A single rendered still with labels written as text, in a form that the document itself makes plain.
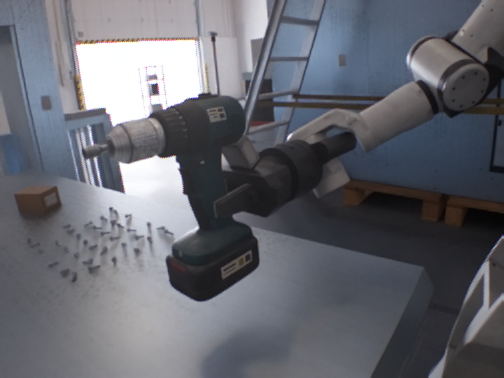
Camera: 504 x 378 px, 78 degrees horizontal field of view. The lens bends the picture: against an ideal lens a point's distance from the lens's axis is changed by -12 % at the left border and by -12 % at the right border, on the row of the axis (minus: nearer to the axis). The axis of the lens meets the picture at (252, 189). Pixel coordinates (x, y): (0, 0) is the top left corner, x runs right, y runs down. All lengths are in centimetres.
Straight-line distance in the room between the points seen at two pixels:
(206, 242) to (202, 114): 15
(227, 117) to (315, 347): 30
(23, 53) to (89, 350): 177
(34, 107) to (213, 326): 176
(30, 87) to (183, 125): 176
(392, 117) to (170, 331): 47
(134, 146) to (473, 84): 47
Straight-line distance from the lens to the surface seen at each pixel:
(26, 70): 209
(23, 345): 59
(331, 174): 59
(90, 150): 34
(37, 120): 209
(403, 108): 59
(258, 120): 643
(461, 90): 57
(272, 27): 196
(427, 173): 243
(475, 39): 61
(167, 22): 1235
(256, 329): 49
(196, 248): 42
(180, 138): 36
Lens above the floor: 97
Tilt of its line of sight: 19 degrees down
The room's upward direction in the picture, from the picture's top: 5 degrees counter-clockwise
